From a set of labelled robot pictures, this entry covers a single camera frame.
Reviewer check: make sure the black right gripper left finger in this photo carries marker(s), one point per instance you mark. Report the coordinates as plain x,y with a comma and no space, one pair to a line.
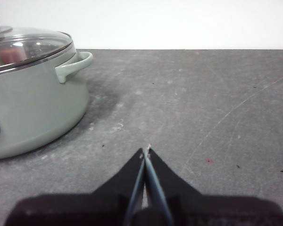
85,209

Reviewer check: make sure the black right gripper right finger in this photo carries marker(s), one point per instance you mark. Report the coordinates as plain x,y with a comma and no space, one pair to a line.
214,209

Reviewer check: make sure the glass lid with green knob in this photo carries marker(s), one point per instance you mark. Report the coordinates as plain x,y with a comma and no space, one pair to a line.
37,44

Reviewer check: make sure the small orange pumpkin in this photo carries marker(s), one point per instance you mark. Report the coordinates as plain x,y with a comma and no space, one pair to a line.
7,56

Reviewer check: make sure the pale green electric cooking pot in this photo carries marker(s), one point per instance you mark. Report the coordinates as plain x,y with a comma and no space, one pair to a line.
37,106

